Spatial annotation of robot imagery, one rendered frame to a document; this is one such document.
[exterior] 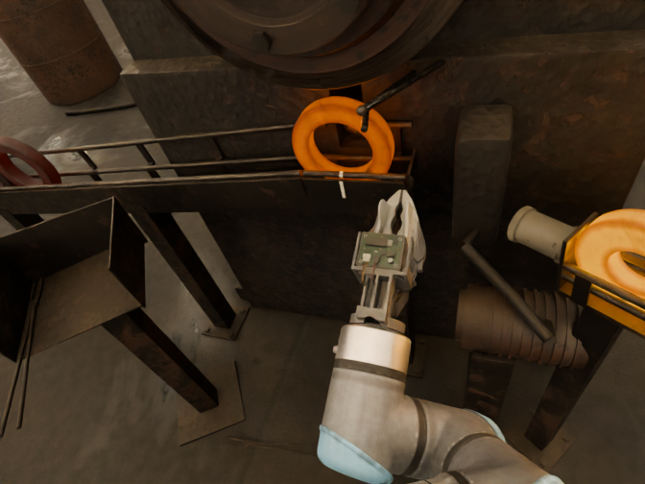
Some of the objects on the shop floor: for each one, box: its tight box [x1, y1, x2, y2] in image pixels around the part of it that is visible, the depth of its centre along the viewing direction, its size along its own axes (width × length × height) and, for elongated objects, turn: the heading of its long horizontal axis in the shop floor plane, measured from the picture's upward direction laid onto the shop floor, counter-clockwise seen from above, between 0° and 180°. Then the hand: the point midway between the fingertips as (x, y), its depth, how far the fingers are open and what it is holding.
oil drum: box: [0, 0, 123, 106], centre depth 284 cm, size 59×59×89 cm
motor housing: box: [455, 282, 589, 425], centre depth 91 cm, size 13×22×54 cm, turn 83°
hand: (401, 201), depth 63 cm, fingers closed
